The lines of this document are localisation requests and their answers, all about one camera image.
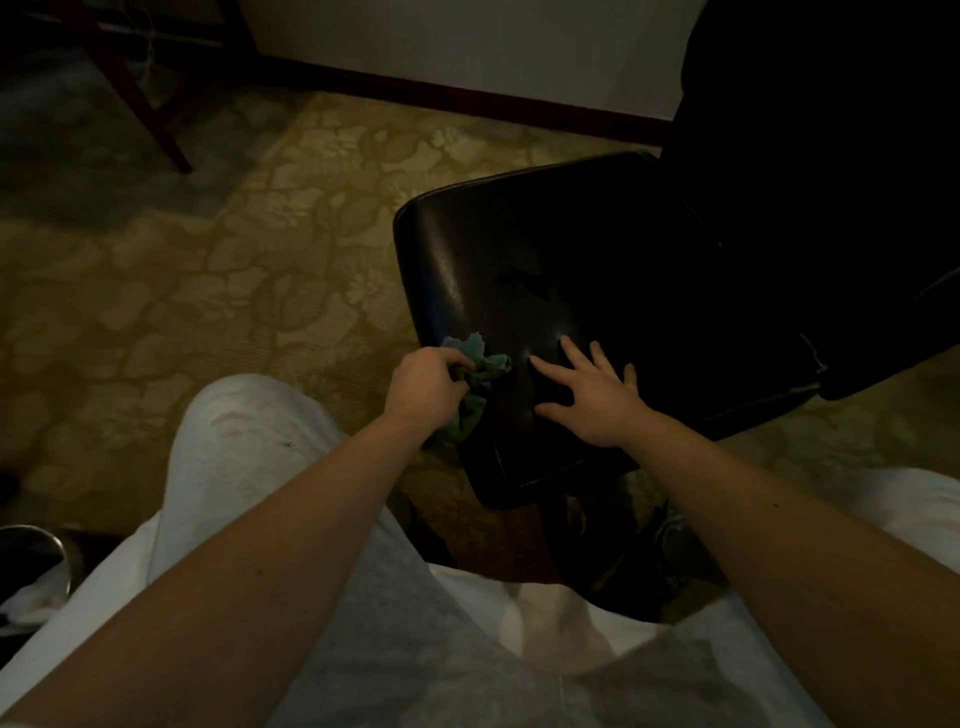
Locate person's left hand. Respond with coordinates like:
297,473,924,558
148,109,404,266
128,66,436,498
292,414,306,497
382,346,478,444

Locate person's right hand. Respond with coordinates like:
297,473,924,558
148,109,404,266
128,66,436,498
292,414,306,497
528,335,654,450

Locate green cleaning cloth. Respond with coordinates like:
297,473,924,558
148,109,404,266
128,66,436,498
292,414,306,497
431,332,514,448

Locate black leather chair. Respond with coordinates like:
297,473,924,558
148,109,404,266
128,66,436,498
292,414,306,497
392,0,960,624

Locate person's right forearm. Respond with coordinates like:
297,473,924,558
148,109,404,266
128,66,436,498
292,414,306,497
622,412,960,728

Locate person's left forearm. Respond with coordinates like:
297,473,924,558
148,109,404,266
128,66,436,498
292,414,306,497
0,416,421,728

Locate white sneaker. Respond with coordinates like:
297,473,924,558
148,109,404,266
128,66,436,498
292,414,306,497
648,500,727,590

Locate dark red baseboard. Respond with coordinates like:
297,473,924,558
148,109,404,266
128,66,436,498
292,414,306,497
247,53,676,148

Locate dark red wooden table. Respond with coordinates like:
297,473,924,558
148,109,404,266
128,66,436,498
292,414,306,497
44,0,256,175

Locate metal trash bin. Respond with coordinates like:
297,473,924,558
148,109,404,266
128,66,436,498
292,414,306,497
0,524,76,669

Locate white crumpled tissue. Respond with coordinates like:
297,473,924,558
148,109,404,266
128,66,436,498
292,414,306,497
0,569,73,628

